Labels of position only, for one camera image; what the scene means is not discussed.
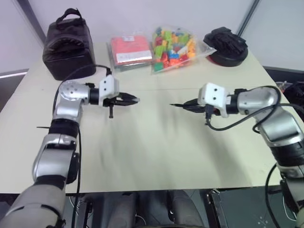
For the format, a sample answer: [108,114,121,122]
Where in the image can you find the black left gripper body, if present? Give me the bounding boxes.
[102,95,122,119]

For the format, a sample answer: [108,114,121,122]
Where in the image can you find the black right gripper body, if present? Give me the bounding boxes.
[205,104,221,118]

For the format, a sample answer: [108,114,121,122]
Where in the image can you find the red packet in plastic sleeve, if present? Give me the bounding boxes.
[106,35,153,72]

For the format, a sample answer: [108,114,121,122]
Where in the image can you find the bag of colourful building blocks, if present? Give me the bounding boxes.
[151,24,217,76]

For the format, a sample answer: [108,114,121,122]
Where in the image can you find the black round stand with glove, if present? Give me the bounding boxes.
[203,27,249,67]

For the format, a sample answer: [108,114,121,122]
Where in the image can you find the black zippered carry bag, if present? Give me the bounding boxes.
[42,8,96,81]

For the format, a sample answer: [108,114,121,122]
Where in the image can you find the black bundle with red bits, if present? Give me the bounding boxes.
[275,80,304,105]

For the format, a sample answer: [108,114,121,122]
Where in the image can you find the dark grey rounded shape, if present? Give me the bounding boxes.
[170,190,205,228]

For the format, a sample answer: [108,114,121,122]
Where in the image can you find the black flat box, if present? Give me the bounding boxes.
[206,188,299,228]

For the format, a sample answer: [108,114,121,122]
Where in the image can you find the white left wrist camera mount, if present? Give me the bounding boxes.
[99,75,119,107]

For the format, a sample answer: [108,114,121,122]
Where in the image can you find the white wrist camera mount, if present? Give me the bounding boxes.
[198,82,230,118]
[99,75,119,107]

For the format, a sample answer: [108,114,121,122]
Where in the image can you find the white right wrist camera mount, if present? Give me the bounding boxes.
[198,82,230,118]

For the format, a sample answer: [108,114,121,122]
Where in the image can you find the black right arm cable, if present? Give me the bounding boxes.
[204,85,281,133]

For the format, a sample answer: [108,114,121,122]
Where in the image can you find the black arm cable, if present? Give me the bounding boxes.
[204,85,281,133]
[52,64,112,224]

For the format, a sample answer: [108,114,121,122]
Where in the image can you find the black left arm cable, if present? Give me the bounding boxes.
[52,64,112,224]

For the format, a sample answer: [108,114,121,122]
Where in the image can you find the black thin cable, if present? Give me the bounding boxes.
[264,162,300,216]

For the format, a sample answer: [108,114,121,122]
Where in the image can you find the grey metal wall profile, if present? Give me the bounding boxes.
[237,0,260,38]
[17,0,47,42]

